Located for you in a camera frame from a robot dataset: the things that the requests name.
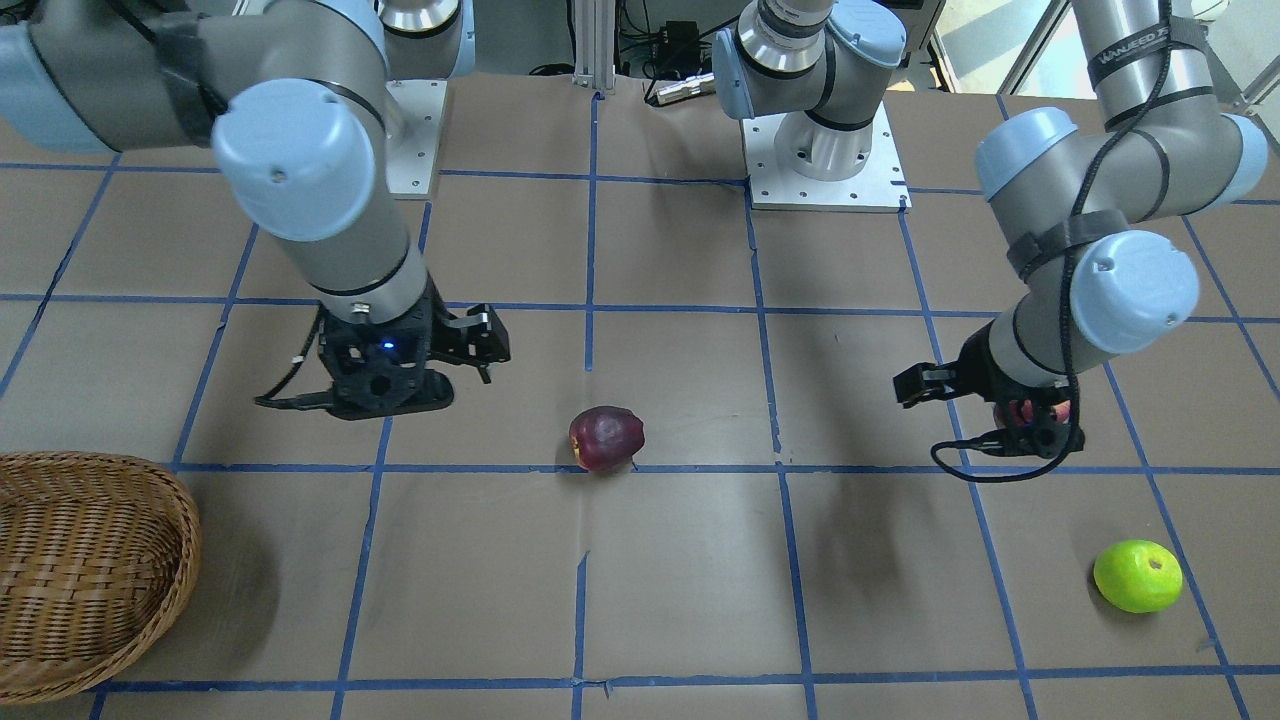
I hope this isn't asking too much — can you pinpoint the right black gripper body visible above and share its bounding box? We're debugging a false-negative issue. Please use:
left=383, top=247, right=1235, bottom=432
left=317, top=275, right=442, bottom=363

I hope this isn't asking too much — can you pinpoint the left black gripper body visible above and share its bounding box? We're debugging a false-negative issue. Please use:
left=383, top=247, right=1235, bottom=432
left=957, top=325, right=1073, bottom=405

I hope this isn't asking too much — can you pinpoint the dark red apple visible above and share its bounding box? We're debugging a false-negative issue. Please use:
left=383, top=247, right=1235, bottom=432
left=568, top=405, right=646, bottom=471

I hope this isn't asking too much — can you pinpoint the red yellow apple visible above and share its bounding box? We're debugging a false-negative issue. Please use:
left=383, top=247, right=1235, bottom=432
left=992, top=398, right=1073, bottom=429

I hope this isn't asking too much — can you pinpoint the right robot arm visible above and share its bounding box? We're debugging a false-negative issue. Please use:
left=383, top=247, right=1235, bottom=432
left=3, top=1, right=511, bottom=419

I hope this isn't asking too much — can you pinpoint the wicker basket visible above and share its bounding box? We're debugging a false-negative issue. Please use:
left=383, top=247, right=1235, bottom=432
left=1, top=451, right=202, bottom=706

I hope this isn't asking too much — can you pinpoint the green apple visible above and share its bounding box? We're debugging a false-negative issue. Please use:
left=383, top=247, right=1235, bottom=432
left=1091, top=539, right=1185, bottom=614

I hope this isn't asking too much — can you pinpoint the silver metal cylinder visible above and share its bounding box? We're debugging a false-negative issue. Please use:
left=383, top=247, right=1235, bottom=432
left=650, top=74, right=716, bottom=108

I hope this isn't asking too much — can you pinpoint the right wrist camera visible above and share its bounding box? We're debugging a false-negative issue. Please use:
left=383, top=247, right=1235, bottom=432
left=319, top=328, right=454, bottom=421

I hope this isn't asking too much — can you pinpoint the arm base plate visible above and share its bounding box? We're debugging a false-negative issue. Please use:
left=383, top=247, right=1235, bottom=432
left=385, top=79, right=448, bottom=200
left=740, top=102, right=913, bottom=213

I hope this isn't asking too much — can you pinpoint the aluminium frame post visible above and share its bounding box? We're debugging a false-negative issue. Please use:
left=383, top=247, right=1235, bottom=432
left=570, top=1, right=617, bottom=99

